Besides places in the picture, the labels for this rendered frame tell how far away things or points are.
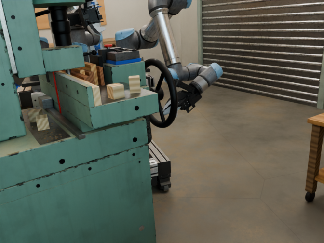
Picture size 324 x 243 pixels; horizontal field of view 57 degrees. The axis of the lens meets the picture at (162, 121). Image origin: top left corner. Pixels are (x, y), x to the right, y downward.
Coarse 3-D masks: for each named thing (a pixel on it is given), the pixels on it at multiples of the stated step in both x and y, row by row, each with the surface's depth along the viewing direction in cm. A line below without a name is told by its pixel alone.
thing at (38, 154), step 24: (24, 120) 103; (48, 120) 101; (144, 120) 97; (0, 144) 83; (24, 144) 82; (48, 144) 82; (72, 144) 85; (96, 144) 89; (120, 144) 94; (144, 144) 99; (0, 168) 76; (24, 168) 79; (48, 168) 83
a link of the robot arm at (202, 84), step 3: (195, 78) 139; (198, 78) 138; (201, 78) 137; (192, 81) 139; (195, 81) 137; (198, 81) 137; (201, 81) 137; (204, 81) 137; (198, 84) 136; (201, 84) 136; (204, 84) 137; (207, 84) 138; (201, 87) 136; (204, 87) 137; (207, 87) 139; (204, 90) 139
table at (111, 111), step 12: (48, 84) 111; (60, 96) 100; (132, 96) 84; (144, 96) 85; (156, 96) 87; (72, 108) 90; (84, 108) 80; (96, 108) 78; (108, 108) 79; (120, 108) 81; (132, 108) 83; (144, 108) 86; (156, 108) 88; (84, 120) 83; (96, 120) 78; (108, 120) 80; (120, 120) 82
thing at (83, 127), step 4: (56, 104) 107; (56, 108) 109; (64, 108) 99; (64, 112) 100; (68, 112) 95; (64, 116) 102; (68, 116) 97; (72, 116) 93; (72, 120) 94; (76, 120) 90; (80, 120) 87; (128, 120) 96; (76, 124) 91; (80, 124) 87; (84, 124) 88; (112, 124) 93; (80, 128) 88; (84, 128) 88; (88, 128) 89; (96, 128) 90
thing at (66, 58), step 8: (48, 48) 96; (56, 48) 94; (64, 48) 95; (72, 48) 97; (80, 48) 98; (48, 56) 93; (56, 56) 94; (64, 56) 96; (72, 56) 97; (80, 56) 99; (48, 64) 94; (56, 64) 95; (64, 64) 96; (72, 64) 98; (80, 64) 99
